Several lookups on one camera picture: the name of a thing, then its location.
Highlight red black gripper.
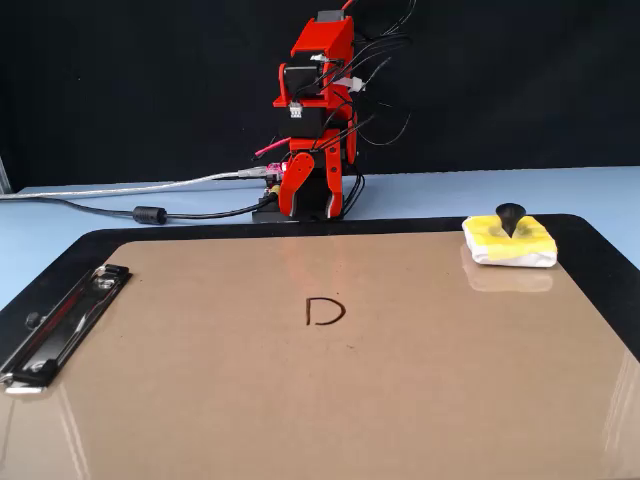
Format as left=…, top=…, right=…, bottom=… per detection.
left=278, top=127, right=359, bottom=220

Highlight black cone knob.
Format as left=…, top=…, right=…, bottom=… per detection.
left=494, top=202, right=526, bottom=239

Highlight yellow white sponge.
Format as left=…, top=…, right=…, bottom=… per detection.
left=461, top=214, right=558, bottom=269

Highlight controller circuit board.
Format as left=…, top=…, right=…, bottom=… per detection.
left=257, top=160, right=289, bottom=201

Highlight drawn letter D mark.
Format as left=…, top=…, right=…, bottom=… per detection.
left=304, top=295, right=347, bottom=327

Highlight brown clipboard board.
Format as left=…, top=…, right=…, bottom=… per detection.
left=0, top=228, right=640, bottom=480

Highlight black backdrop cloth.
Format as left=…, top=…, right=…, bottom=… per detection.
left=0, top=0, right=640, bottom=194

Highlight metal clipboard clip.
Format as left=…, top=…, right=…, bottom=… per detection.
left=0, top=263, right=132, bottom=396

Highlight black servo wires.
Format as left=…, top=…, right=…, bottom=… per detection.
left=344, top=0, right=419, bottom=211

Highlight red wire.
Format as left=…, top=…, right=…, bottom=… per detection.
left=253, top=137, right=291, bottom=160

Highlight black power cable with ferrite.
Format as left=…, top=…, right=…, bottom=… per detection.
left=29, top=192, right=281, bottom=226

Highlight silver USB cable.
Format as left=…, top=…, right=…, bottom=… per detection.
left=0, top=164, right=271, bottom=201

